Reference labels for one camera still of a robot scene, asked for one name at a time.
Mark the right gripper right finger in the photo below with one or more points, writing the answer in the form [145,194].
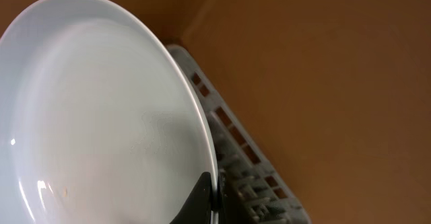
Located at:
[220,212]

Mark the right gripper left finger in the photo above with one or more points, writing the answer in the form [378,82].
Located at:
[197,207]

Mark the large light blue plate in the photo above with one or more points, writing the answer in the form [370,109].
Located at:
[98,122]

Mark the grey dishwasher rack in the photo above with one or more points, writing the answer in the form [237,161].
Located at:
[255,192]

